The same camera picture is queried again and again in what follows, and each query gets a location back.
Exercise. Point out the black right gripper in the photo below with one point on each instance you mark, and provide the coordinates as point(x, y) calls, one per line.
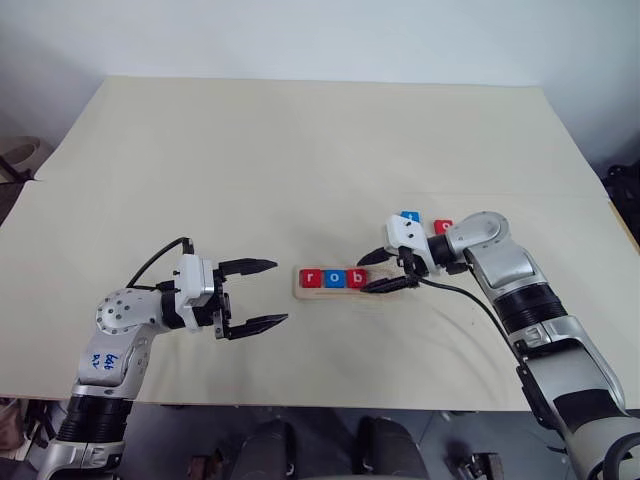
point(412, 265)

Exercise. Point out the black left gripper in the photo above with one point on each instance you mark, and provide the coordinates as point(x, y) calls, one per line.
point(222, 312)

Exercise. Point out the blue block letter t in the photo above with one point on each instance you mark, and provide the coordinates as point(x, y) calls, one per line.
point(414, 216)

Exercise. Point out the red block letter o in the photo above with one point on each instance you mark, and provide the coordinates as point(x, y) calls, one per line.
point(443, 226)

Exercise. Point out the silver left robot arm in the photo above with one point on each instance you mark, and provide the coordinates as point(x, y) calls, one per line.
point(120, 320)

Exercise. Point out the red block letter b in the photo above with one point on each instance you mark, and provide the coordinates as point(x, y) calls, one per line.
point(357, 279)

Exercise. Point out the wooden letter tray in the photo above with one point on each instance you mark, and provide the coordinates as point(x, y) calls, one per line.
point(340, 294)

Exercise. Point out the blue block letter o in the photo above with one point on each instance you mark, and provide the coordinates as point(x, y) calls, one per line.
point(334, 279)

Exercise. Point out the red block letter r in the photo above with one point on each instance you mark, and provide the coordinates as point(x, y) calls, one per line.
point(310, 279)

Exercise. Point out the dark clutter under table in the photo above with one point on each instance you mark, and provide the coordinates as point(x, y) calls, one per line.
point(25, 430)

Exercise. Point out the beige round stool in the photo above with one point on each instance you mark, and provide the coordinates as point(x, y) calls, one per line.
point(20, 147)

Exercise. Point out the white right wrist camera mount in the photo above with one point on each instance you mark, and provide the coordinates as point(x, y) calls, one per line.
point(406, 235)

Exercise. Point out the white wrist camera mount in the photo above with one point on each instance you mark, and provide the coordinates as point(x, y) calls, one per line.
point(192, 280)
point(406, 235)

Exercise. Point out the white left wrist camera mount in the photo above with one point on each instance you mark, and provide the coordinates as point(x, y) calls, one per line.
point(192, 280)

